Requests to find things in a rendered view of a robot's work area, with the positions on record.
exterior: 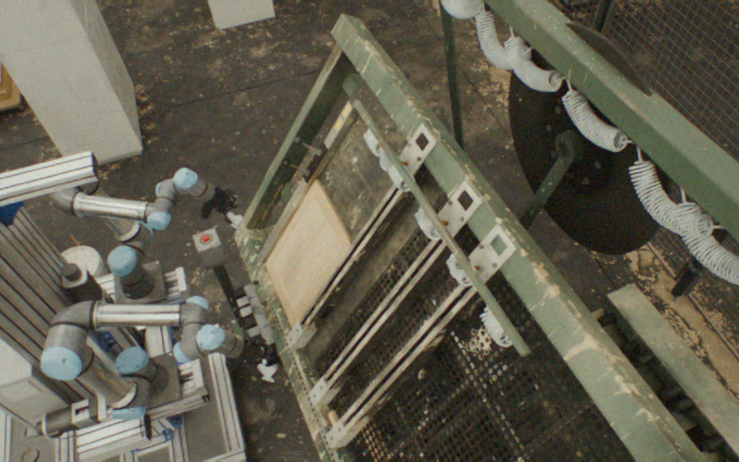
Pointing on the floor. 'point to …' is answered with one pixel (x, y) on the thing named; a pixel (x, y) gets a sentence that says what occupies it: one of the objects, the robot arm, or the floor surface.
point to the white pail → (83, 255)
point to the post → (226, 288)
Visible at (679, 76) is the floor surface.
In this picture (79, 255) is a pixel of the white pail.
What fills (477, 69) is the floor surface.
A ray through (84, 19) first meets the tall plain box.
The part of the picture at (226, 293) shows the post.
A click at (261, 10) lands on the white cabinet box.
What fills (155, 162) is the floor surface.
